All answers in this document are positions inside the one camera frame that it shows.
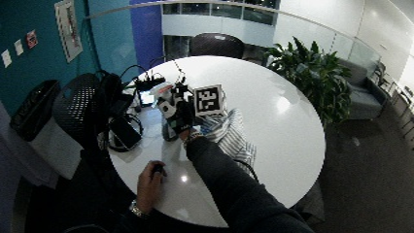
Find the white marker cube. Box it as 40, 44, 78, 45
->
192, 83, 228, 117

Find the small white wall notice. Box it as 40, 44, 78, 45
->
14, 39, 26, 56
0, 49, 14, 69

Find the dark round-backed chair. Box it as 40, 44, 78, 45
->
189, 32, 247, 60

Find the framed wall poster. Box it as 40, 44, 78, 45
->
54, 0, 84, 64

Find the black power strip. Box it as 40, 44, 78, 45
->
134, 77, 167, 91

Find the clear plastic container red label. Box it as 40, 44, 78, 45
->
149, 82, 175, 99

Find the black coiled cable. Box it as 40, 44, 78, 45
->
107, 113, 146, 153

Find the grey armchair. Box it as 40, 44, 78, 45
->
341, 57, 393, 120

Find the silver wristwatch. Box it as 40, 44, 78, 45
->
128, 199, 151, 219

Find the striped cloth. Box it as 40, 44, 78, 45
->
199, 108, 259, 179

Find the glass railing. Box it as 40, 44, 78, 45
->
86, 0, 384, 76

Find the black mesh chair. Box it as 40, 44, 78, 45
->
52, 72, 127, 153

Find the black tablet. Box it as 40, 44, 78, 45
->
108, 115, 144, 150

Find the red wall notice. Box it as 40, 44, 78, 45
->
24, 29, 39, 50

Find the green potted plant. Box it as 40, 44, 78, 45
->
263, 36, 355, 126

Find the white waste bin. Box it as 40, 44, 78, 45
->
26, 117, 84, 181

